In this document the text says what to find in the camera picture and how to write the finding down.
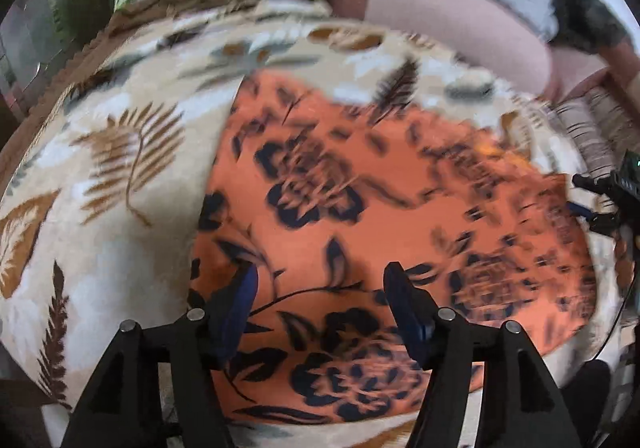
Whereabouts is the small striped cushion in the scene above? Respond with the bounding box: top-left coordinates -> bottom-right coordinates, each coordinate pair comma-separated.
555,88 -> 640,179

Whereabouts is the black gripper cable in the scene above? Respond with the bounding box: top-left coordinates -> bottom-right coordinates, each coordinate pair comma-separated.
592,228 -> 640,364

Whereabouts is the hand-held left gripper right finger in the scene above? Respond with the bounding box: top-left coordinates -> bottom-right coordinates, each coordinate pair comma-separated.
382,262 -> 583,448

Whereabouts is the leaf print blanket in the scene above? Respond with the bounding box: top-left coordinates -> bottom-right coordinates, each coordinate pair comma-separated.
0,0 -> 631,448

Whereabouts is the wooden glass door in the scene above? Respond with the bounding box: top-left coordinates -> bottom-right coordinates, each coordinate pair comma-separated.
0,0 -> 116,119

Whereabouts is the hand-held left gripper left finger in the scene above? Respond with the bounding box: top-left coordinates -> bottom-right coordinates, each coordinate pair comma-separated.
60,263 -> 261,448

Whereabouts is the orange floral shirt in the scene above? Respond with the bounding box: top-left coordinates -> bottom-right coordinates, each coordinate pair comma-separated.
187,68 -> 598,426

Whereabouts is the black furry cloth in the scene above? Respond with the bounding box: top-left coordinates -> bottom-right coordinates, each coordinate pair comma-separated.
550,0 -> 633,56

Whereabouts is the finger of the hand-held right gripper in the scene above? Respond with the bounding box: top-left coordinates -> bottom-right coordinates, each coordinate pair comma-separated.
572,173 -> 613,196
567,200 -> 613,225

